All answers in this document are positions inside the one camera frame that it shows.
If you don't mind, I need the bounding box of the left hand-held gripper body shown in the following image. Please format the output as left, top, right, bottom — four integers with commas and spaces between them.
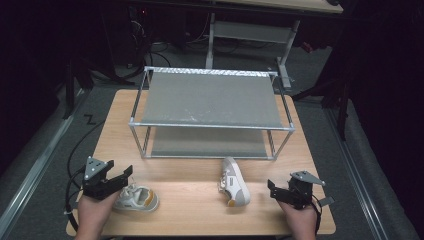
82, 156, 130, 201

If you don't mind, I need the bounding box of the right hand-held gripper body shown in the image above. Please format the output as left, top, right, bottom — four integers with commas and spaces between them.
283, 170, 327, 211

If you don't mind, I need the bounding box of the white sneaker with yellow insole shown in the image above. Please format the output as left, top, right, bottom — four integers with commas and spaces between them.
112, 181, 160, 213

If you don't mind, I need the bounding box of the white sneaker with grey side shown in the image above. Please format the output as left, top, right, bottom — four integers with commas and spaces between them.
217, 156, 252, 208

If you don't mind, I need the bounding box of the grey two-tier shoe rack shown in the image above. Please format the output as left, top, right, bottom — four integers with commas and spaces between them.
128, 66, 296, 162

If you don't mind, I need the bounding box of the person's right hand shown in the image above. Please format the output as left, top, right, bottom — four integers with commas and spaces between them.
277, 201, 318, 235

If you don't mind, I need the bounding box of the person's left hand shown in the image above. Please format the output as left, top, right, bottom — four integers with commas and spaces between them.
76, 191, 120, 235

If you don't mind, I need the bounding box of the black metal stand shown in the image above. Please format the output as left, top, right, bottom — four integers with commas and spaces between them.
62, 58, 95, 120
292, 49, 353, 142

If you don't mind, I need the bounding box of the desk with white legs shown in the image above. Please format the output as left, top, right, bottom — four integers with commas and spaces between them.
204, 0, 345, 90

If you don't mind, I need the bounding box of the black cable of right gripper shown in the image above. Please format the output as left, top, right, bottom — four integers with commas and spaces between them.
311, 195, 336, 235

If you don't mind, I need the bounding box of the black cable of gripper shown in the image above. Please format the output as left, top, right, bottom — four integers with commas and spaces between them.
311, 195, 336, 235
63, 119, 106, 233

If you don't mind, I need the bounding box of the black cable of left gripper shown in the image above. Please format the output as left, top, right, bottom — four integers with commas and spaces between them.
63, 119, 106, 233

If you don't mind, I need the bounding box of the aluminium floor rail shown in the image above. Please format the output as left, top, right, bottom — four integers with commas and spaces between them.
324, 106, 392, 240
0, 94, 88, 236

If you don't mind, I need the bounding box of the tangle of black cables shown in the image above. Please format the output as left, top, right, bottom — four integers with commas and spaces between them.
127, 5, 175, 78

